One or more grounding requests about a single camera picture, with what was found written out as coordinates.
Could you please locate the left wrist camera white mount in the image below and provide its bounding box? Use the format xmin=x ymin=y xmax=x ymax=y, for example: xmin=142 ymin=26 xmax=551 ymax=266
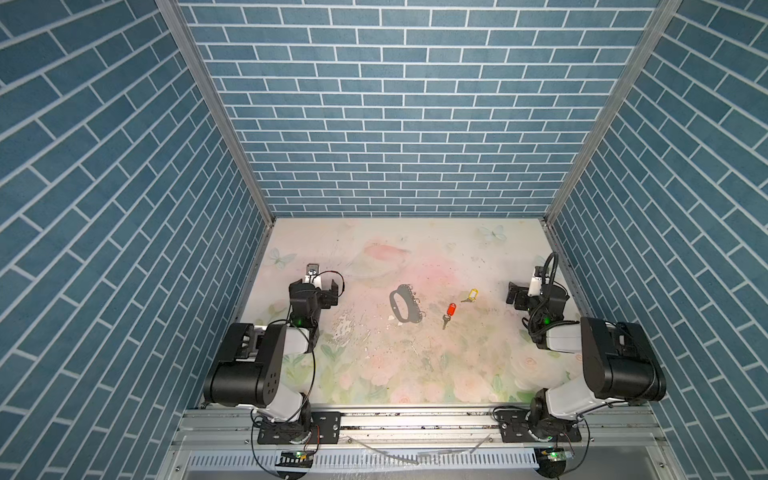
xmin=304 ymin=263 xmax=322 ymax=288

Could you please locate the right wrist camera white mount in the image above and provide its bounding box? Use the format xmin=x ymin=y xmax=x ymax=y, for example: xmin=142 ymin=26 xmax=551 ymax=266
xmin=528 ymin=266 xmax=546 ymax=297

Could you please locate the corner aluminium post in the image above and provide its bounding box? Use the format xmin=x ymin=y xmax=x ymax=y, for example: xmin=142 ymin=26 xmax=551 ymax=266
xmin=155 ymin=0 xmax=276 ymax=227
xmin=542 ymin=0 xmax=684 ymax=227

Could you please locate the key with yellow tag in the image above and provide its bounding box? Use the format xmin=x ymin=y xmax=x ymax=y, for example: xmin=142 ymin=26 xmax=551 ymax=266
xmin=462 ymin=289 xmax=479 ymax=303

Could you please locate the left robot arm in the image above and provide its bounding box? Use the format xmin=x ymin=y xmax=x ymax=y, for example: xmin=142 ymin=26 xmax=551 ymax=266
xmin=203 ymin=271 xmax=345 ymax=429

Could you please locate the left corner aluminium post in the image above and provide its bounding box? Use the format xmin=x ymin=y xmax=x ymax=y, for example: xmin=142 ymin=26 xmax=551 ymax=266
xmin=155 ymin=0 xmax=276 ymax=227

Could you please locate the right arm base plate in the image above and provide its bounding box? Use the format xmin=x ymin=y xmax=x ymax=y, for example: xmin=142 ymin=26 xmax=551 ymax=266
xmin=491 ymin=406 xmax=582 ymax=443

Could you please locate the left green circuit board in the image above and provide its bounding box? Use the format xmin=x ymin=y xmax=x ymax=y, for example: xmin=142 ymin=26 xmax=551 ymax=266
xmin=275 ymin=451 xmax=315 ymax=470

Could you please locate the aluminium front rail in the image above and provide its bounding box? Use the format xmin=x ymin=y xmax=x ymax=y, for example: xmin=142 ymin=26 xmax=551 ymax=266
xmin=159 ymin=405 xmax=684 ymax=479

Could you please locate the white slotted cable duct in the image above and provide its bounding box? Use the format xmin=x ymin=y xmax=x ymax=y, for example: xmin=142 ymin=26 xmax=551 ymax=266
xmin=187 ymin=447 xmax=539 ymax=474

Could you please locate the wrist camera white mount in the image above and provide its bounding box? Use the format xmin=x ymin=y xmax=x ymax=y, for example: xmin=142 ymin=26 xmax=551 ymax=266
xmin=528 ymin=266 xmax=546 ymax=297
xmin=304 ymin=263 xmax=322 ymax=288

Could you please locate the right green circuit board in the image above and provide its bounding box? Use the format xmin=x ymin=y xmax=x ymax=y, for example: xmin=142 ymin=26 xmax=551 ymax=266
xmin=535 ymin=447 xmax=570 ymax=467

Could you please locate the key with red tag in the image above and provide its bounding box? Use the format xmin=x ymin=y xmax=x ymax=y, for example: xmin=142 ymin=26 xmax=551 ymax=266
xmin=442 ymin=303 xmax=457 ymax=329

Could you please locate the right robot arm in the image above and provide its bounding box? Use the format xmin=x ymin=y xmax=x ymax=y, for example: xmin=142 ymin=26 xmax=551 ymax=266
xmin=506 ymin=282 xmax=667 ymax=441

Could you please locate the black corrugated cable conduit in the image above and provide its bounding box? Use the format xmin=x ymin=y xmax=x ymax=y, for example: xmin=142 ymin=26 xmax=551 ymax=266
xmin=539 ymin=251 xmax=560 ymax=301

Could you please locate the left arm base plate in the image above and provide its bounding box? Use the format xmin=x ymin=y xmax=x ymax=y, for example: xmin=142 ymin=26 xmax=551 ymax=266
xmin=256 ymin=411 xmax=342 ymax=445

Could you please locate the green circuit board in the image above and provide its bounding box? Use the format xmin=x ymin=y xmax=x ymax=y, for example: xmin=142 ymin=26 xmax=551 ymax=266
xmin=275 ymin=451 xmax=315 ymax=470
xmin=535 ymin=447 xmax=570 ymax=467

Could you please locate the right corner aluminium post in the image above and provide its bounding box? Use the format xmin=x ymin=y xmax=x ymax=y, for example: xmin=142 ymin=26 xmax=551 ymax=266
xmin=542 ymin=0 xmax=684 ymax=227

